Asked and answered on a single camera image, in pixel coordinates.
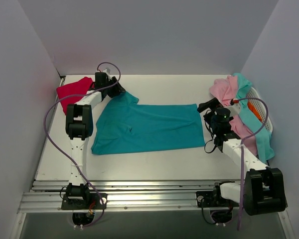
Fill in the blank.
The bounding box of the teal t shirt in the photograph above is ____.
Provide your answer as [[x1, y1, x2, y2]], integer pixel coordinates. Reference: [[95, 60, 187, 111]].
[[91, 92, 205, 155]]

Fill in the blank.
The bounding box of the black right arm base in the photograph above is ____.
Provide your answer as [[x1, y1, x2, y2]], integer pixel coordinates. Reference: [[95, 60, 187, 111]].
[[195, 191, 239, 208]]

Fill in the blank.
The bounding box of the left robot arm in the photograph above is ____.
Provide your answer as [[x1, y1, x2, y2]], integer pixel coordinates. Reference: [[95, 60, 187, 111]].
[[65, 68, 125, 209]]

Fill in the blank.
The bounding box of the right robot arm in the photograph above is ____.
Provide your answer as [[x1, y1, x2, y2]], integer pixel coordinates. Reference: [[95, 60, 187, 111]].
[[197, 98, 287, 216]]

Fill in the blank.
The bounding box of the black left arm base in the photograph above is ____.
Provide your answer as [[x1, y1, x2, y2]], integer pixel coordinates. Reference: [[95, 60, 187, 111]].
[[61, 193, 108, 210]]

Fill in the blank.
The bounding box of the pink t shirt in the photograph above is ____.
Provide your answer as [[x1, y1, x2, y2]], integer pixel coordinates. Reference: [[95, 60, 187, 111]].
[[209, 75, 260, 157]]

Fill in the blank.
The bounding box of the orange garment in basket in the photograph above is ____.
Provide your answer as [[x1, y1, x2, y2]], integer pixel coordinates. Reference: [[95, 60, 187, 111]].
[[247, 102, 262, 122]]

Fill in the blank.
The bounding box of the folded red t shirt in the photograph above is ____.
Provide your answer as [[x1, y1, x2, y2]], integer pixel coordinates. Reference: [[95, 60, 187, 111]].
[[56, 77, 93, 115]]

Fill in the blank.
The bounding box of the light turquoise t shirt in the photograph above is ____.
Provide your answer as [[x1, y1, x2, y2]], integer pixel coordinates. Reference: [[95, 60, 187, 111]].
[[233, 73, 275, 163]]

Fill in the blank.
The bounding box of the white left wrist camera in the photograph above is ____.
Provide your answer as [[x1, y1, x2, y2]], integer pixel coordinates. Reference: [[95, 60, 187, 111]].
[[98, 68, 118, 82]]

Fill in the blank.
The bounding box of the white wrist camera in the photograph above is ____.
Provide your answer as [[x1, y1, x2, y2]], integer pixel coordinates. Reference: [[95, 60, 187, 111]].
[[230, 99, 241, 115], [98, 68, 118, 82]]

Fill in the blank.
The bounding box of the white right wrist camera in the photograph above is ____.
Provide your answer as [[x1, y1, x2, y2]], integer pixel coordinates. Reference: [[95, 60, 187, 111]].
[[230, 99, 241, 115]]

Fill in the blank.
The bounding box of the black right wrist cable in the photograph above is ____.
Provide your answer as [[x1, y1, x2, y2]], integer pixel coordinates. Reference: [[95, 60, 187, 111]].
[[203, 112, 221, 154]]

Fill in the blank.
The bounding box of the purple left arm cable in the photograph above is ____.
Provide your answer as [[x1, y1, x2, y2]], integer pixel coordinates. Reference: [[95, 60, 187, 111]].
[[44, 62, 122, 228]]

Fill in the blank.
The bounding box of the aluminium mounting rail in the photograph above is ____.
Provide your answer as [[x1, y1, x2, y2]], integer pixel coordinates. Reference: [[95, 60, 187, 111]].
[[11, 161, 297, 239]]

